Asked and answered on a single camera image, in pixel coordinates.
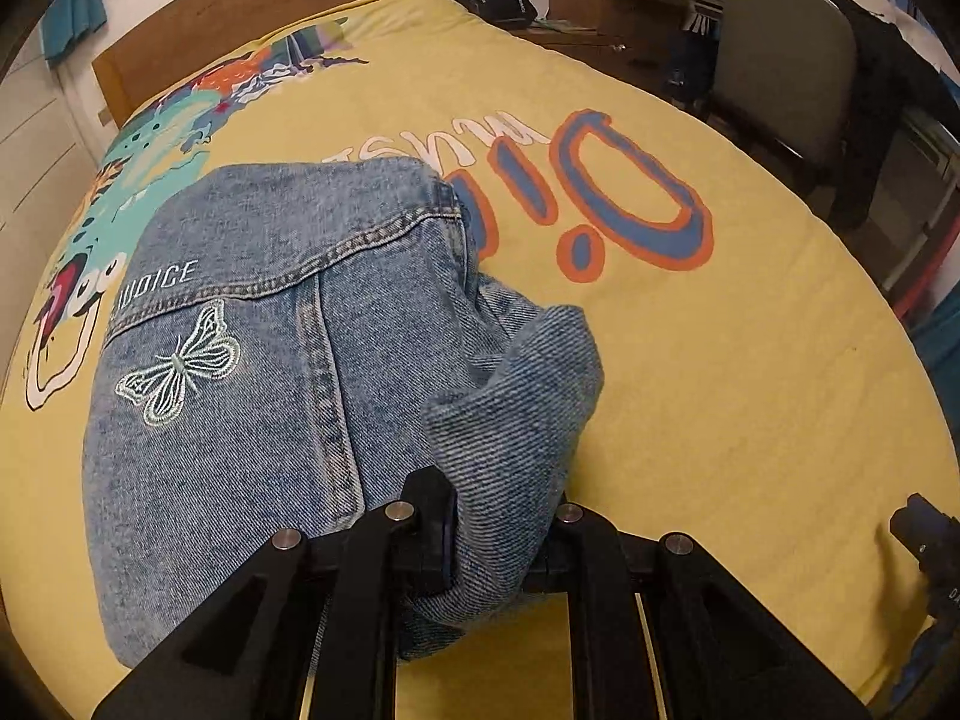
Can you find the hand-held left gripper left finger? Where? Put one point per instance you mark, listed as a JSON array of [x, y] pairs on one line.
[[431, 532]]

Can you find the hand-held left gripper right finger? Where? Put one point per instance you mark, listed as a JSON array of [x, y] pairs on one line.
[[592, 577]]

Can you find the blue denim jacket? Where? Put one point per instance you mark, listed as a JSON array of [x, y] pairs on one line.
[[262, 390]]

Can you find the yellow printed bedspread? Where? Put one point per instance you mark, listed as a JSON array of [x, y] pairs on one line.
[[712, 390]]

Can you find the dark jacket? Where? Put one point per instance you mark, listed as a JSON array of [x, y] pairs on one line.
[[885, 90]]

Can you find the grey chair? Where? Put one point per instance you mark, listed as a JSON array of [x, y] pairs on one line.
[[787, 52]]

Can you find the wooden headboard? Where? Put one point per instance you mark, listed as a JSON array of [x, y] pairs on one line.
[[225, 22]]

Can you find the white wardrobe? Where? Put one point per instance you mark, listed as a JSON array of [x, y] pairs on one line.
[[30, 150]]

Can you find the wooden desk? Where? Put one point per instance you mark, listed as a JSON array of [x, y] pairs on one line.
[[637, 7]]

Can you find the teal curtain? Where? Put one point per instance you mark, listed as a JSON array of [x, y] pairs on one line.
[[71, 11]]

